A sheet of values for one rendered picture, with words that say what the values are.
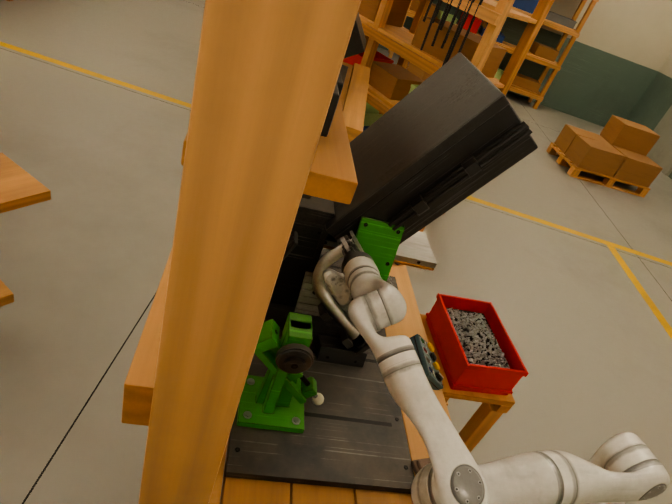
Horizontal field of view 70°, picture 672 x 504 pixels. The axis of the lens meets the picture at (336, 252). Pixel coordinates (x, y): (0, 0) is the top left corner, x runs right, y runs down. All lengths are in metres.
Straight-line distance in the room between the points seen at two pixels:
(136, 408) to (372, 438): 0.63
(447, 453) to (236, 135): 0.60
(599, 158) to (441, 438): 6.55
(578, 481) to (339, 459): 0.48
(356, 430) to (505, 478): 0.41
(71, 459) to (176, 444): 1.52
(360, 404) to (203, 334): 0.82
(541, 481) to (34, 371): 1.97
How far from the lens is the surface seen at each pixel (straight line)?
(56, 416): 2.23
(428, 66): 3.85
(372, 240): 1.20
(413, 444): 1.25
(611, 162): 7.33
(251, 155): 0.35
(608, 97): 11.26
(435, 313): 1.69
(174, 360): 0.50
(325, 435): 1.17
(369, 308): 0.85
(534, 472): 0.93
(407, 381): 0.83
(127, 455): 2.12
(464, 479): 0.81
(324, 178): 0.70
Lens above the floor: 1.84
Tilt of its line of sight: 34 degrees down
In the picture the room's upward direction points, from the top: 21 degrees clockwise
